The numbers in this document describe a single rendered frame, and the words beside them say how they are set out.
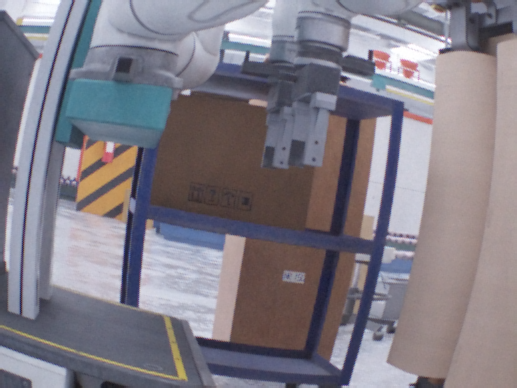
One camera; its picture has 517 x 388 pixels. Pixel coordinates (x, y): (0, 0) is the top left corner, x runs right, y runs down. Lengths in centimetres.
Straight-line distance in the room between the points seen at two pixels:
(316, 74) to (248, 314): 158
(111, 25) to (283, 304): 177
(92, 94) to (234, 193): 109
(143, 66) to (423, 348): 118
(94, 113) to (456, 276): 115
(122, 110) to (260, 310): 172
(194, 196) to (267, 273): 67
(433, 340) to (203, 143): 78
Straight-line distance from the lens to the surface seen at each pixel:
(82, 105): 114
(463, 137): 206
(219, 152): 217
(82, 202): 1177
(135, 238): 209
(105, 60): 117
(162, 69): 118
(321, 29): 133
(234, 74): 213
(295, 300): 281
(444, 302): 204
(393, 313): 523
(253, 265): 276
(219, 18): 102
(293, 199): 221
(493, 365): 169
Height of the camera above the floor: 60
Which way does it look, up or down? 1 degrees up
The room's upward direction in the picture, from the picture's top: 10 degrees clockwise
